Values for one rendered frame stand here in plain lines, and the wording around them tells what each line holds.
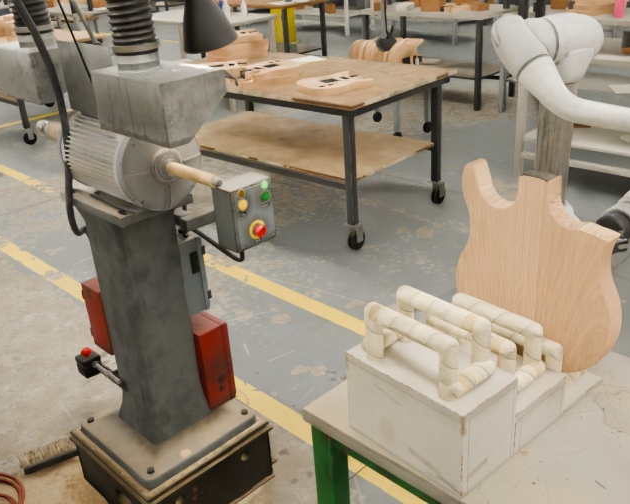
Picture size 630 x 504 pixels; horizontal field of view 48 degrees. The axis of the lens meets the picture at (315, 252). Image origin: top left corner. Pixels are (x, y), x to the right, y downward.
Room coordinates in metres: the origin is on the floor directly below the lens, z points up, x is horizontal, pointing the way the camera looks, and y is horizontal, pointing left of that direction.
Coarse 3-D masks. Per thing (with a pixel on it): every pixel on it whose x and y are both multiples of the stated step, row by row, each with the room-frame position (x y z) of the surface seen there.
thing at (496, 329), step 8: (496, 328) 1.24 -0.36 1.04; (504, 328) 1.23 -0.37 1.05; (504, 336) 1.22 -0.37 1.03; (512, 336) 1.21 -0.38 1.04; (520, 336) 1.20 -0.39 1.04; (520, 344) 1.19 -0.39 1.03; (544, 344) 1.16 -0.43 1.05; (552, 344) 1.15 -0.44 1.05; (544, 352) 1.15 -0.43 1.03; (552, 352) 1.14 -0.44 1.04; (560, 352) 1.14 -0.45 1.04
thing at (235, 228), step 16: (240, 176) 2.08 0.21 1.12; (256, 176) 2.07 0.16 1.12; (224, 192) 1.97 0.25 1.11; (256, 192) 2.01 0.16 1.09; (224, 208) 1.98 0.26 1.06; (256, 208) 2.01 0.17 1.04; (272, 208) 2.05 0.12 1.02; (224, 224) 1.98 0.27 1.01; (240, 224) 1.96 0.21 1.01; (256, 224) 2.00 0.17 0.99; (272, 224) 2.04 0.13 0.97; (208, 240) 2.05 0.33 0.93; (224, 240) 1.99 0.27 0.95; (240, 240) 1.95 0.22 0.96; (256, 240) 2.00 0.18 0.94; (240, 256) 2.01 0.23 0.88
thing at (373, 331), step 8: (368, 320) 1.07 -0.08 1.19; (368, 328) 1.07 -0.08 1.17; (376, 328) 1.06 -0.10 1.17; (368, 336) 1.07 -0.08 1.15; (376, 336) 1.06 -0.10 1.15; (368, 344) 1.07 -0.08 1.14; (376, 344) 1.06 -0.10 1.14; (368, 352) 1.07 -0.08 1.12; (376, 352) 1.06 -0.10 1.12; (376, 360) 1.06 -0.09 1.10
